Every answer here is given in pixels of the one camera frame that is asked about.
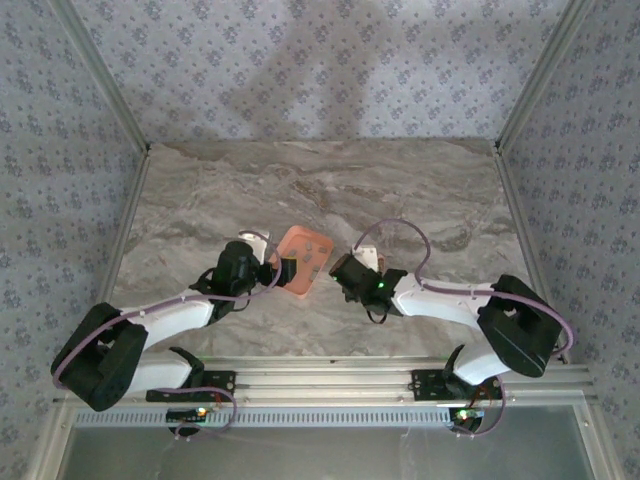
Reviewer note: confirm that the orange plastic tray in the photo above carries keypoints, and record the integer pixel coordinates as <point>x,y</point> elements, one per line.
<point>320,250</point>

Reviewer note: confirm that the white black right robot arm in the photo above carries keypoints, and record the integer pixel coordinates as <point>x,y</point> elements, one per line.
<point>435,302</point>

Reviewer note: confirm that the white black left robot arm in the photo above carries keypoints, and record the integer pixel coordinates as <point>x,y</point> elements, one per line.
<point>170,320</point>

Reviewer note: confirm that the left circuit board green light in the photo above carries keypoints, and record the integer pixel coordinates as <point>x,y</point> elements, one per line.
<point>187,414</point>

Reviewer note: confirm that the circuit board green light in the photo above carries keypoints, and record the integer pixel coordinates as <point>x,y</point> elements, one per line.
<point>187,414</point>
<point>467,414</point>

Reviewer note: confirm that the right circuit board green light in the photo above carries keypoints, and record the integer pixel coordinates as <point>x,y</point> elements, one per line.
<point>467,414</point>

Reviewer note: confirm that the grey metal sheet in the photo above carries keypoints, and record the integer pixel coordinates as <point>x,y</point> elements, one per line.
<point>320,455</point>

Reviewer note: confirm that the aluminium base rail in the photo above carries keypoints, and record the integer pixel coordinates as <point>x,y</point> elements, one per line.
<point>320,380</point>

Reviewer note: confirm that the aluminium table side rail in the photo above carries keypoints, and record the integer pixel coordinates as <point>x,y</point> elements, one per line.
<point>520,225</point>
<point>125,225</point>

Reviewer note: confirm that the aluminium upright corner post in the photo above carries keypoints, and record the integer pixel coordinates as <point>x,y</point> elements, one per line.
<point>100,75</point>
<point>542,75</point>

